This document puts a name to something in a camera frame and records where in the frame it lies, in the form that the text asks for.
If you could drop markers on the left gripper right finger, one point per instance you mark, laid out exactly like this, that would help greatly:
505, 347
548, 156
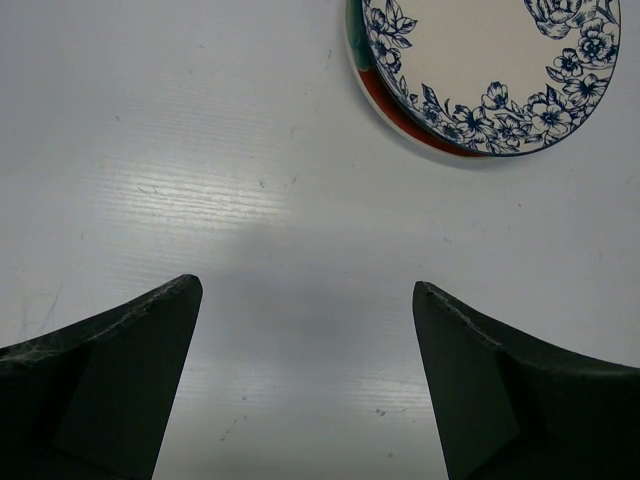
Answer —
511, 406

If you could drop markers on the red plate with teal flower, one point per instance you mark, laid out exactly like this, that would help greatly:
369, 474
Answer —
378, 96

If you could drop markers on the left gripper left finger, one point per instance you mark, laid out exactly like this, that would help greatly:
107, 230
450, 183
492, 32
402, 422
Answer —
92, 400

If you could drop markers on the white blue floral plate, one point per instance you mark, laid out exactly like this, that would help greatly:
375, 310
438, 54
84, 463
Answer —
500, 78

